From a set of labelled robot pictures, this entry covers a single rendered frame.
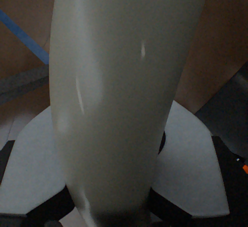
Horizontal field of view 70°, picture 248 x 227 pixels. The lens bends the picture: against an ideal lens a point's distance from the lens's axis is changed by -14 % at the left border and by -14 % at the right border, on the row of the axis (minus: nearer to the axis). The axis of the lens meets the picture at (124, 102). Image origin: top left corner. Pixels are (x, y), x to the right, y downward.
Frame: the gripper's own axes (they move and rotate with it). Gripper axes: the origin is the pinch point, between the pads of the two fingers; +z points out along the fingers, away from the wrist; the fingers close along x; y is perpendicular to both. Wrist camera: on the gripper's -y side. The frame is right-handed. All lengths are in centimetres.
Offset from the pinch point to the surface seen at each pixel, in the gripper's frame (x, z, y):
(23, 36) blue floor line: -88, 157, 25
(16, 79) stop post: -50, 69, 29
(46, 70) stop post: -42, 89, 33
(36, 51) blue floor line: -74, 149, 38
